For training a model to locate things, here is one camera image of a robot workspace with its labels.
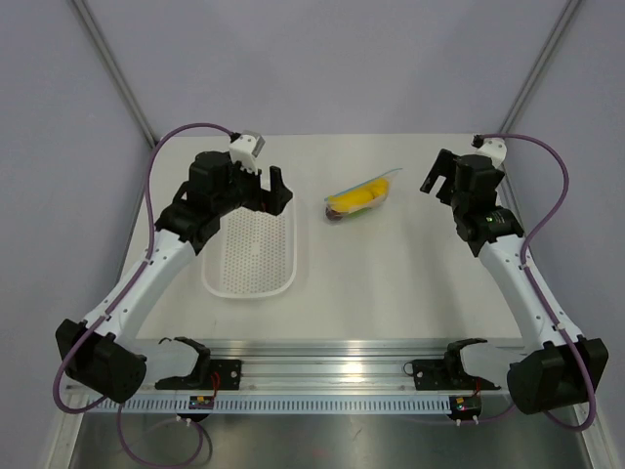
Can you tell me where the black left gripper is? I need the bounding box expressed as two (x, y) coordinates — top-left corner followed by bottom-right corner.
(213, 154), (292, 217)

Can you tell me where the dark red toy fruit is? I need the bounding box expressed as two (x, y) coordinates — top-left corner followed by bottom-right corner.
(325, 206), (350, 223)

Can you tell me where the clear teal-zipper zip bag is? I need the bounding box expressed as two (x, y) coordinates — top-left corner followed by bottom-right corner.
(324, 168), (402, 223)

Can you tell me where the yellow toy pear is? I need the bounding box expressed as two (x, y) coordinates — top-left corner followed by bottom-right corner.
(366, 178), (390, 200)

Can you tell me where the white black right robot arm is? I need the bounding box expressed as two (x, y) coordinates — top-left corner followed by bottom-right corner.
(420, 149), (608, 414)

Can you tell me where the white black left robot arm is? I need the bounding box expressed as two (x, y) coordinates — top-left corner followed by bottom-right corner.
(53, 151), (293, 407)

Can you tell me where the white perforated plastic basket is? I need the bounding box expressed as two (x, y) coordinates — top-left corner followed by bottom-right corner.
(201, 201), (297, 300)

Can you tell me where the left small circuit board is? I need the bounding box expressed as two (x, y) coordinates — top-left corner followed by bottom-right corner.
(188, 396), (215, 410)

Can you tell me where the small circuit board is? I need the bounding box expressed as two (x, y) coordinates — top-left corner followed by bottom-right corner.
(188, 396), (215, 410)
(448, 395), (482, 426)

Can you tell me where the right small circuit board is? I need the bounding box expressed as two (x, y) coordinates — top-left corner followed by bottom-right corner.
(448, 395), (482, 426)

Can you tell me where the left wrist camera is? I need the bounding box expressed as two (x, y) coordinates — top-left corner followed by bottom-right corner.
(229, 131), (265, 175)

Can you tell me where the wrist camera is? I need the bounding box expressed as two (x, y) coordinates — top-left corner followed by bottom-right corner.
(472, 135), (507, 169)
(229, 131), (265, 175)

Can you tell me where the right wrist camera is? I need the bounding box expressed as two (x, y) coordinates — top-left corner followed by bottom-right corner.
(472, 135), (507, 169)

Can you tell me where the aluminium mounting rail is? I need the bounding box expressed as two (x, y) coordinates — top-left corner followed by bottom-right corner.
(65, 341), (597, 396)

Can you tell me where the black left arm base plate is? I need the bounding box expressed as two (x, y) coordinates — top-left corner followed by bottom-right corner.
(154, 336), (242, 391)

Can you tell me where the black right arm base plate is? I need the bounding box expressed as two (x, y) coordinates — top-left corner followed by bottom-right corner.
(403, 338), (500, 392)

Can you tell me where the right aluminium frame post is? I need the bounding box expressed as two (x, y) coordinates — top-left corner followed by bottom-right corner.
(498, 0), (585, 133)

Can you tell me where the aluminium frame post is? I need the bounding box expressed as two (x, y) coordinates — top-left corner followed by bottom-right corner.
(69, 0), (157, 148)
(498, 0), (585, 133)

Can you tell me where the white slotted cable duct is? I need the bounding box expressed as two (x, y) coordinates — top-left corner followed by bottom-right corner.
(86, 395), (453, 415)

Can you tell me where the left aluminium frame post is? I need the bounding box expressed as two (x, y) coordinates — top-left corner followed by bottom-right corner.
(69, 0), (157, 148)

